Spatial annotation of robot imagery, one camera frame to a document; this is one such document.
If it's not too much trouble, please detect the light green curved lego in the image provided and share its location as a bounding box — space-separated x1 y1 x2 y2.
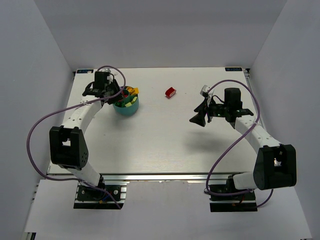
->
125 102 133 108

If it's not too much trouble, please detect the yellow long lego brick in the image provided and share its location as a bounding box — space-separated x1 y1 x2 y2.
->
130 87 139 96

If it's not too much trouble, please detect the light green square lego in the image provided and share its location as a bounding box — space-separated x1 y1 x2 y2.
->
131 96 138 104

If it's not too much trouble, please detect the red arched lego brick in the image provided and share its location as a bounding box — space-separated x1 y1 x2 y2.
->
165 87 177 99

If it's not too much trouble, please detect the red long lego brick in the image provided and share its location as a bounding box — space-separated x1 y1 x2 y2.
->
122 89 130 99

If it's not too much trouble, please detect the green lego plate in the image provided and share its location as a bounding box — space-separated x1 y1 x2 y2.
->
113 100 125 108

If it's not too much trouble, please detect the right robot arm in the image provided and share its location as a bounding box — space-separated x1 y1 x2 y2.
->
189 85 297 193

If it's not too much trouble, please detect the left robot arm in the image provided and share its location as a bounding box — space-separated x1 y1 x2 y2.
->
49 70 123 187

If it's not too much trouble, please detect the teal divided round container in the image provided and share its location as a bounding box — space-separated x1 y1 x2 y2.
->
113 86 139 117

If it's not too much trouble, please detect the right table logo sticker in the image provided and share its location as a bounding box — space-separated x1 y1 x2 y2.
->
224 67 243 72

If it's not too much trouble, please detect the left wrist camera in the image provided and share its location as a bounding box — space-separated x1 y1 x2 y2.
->
99 67 116 82

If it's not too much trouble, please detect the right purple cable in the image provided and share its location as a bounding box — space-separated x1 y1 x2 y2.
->
205 79 274 208

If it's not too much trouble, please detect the aluminium right table rail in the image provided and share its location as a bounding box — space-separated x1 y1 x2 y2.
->
243 68 264 127

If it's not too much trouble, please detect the aluminium table rail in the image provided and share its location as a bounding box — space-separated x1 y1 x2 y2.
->
243 68 264 127
48 173 232 181

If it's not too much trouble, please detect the aluminium front table rail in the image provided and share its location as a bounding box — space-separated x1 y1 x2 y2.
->
48 173 232 181

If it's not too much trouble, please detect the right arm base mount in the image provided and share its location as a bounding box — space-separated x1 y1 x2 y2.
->
203 189 258 213

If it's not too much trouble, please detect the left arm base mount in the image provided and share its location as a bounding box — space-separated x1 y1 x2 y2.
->
73 184 127 210

